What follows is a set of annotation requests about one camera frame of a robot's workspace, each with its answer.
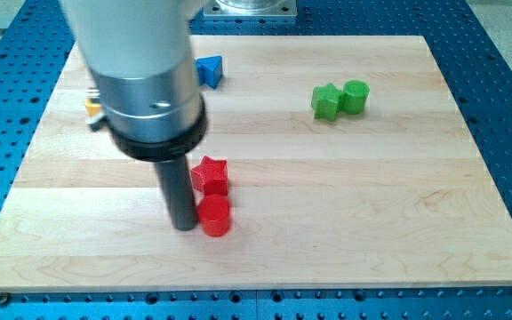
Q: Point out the red cylinder block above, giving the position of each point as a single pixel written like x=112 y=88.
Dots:
x=214 y=215

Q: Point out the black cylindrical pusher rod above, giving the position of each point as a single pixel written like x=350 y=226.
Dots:
x=175 y=183

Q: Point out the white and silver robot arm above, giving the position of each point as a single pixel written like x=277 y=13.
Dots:
x=140 y=58

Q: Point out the red star block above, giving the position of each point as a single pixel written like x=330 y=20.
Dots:
x=211 y=176

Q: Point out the green star block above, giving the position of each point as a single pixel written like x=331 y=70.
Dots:
x=325 y=102

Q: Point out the light wooden board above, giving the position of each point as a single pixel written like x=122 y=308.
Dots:
x=397 y=196

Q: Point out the blue triangle block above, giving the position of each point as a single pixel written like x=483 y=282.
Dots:
x=209 y=71

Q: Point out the green cylinder block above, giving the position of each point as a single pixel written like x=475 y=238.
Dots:
x=355 y=95

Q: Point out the yellow block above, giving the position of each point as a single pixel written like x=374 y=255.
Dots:
x=92 y=106

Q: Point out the blue perforated metal table plate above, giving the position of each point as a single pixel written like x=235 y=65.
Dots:
x=36 y=46

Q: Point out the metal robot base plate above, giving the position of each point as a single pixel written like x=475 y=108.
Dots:
x=250 y=8

